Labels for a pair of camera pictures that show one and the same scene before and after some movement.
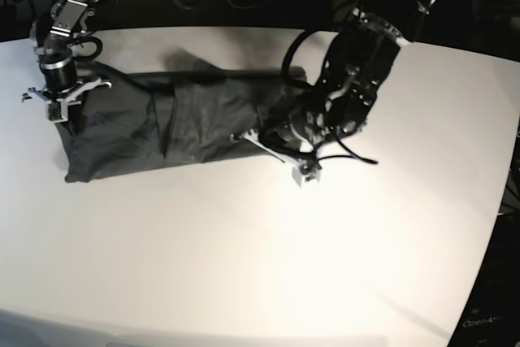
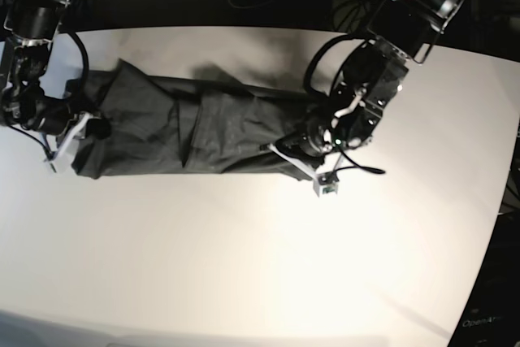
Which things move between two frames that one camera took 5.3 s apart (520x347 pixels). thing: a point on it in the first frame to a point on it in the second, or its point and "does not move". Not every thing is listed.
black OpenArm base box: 492,318 does not move
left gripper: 58,101 to 80,127
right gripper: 304,169 to 326,178
